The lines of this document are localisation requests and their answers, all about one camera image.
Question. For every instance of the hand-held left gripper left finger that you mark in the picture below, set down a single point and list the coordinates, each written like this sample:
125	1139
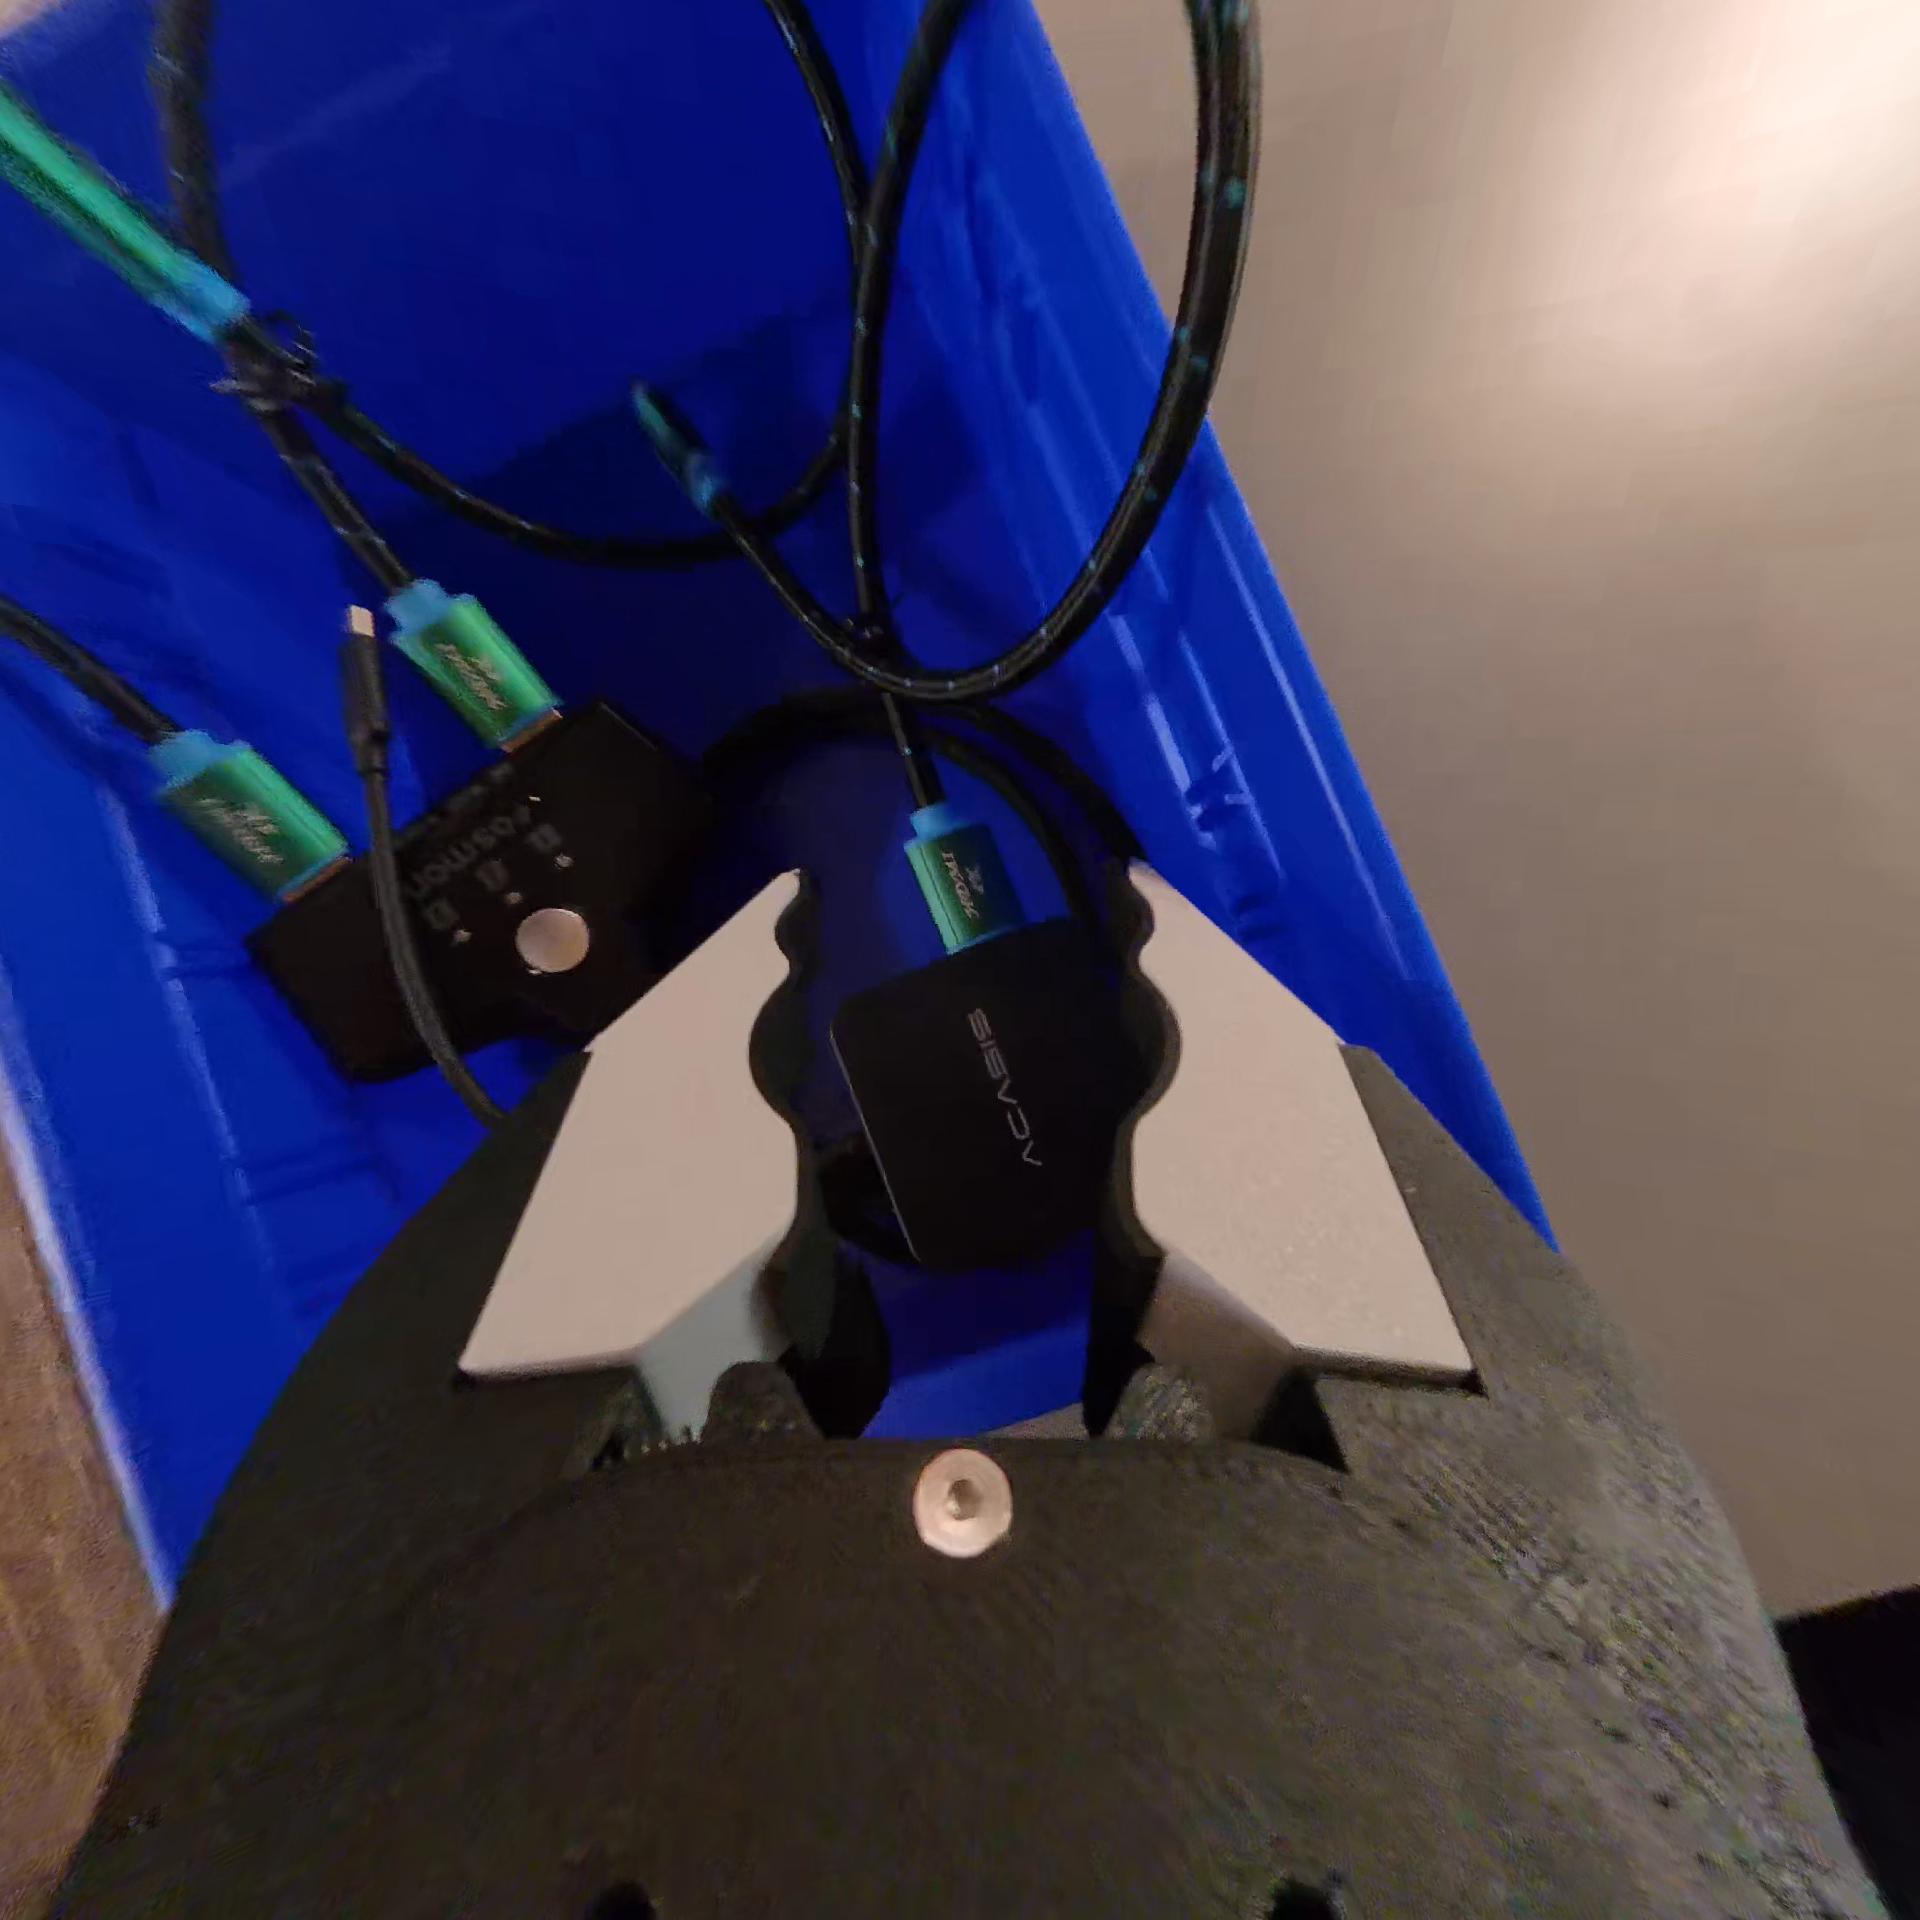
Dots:
629	1185

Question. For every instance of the blue plastic bin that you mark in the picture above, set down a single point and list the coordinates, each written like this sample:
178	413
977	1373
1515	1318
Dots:
525	225

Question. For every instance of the black hdmi switch with button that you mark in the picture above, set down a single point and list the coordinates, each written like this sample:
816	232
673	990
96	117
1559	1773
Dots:
616	840

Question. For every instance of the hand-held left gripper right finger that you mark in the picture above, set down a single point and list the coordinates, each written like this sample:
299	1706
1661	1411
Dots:
1289	1201

